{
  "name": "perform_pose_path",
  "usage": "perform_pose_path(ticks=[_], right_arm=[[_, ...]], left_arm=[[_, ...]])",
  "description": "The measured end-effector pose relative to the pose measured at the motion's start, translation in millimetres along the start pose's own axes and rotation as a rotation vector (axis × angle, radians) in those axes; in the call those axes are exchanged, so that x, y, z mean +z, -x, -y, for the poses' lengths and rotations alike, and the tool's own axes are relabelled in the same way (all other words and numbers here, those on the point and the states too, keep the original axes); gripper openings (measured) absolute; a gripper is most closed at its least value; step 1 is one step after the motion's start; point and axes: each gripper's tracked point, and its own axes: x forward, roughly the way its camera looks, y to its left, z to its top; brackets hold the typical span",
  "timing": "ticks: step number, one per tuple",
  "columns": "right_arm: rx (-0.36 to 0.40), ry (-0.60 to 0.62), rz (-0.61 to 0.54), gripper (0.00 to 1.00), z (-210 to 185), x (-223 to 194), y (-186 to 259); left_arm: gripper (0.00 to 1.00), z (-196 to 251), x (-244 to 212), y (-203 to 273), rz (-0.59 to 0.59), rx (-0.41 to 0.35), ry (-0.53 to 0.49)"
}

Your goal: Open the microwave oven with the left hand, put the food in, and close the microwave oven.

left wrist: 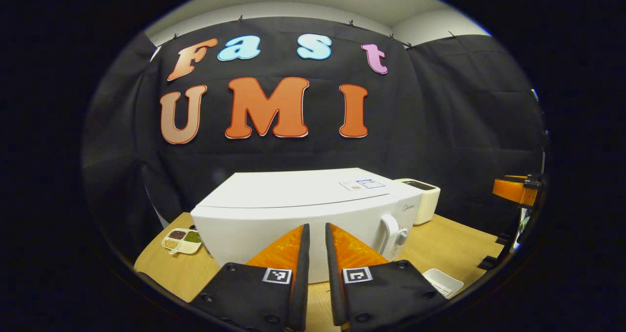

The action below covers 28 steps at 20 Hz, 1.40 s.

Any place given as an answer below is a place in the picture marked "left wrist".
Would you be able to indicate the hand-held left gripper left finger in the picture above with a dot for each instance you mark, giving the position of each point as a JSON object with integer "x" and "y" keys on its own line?
{"x": 301, "y": 283}

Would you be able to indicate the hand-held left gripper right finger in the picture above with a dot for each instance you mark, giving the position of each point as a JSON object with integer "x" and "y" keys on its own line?
{"x": 331, "y": 283}

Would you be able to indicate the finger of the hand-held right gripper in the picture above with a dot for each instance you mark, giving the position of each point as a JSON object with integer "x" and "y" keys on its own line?
{"x": 508, "y": 189}

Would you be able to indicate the white microwave oven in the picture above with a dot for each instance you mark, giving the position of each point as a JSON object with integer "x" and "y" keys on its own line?
{"x": 293, "y": 200}

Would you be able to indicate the small black object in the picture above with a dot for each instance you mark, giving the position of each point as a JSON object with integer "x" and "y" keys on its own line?
{"x": 489, "y": 262}

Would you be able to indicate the white toaster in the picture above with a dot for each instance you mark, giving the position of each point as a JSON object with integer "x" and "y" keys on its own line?
{"x": 428, "y": 202}

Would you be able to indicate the white rectangular dish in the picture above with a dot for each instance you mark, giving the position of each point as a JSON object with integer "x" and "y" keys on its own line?
{"x": 442, "y": 282}

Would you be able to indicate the divided white seed tray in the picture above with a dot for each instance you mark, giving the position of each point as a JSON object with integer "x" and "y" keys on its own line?
{"x": 182, "y": 240}

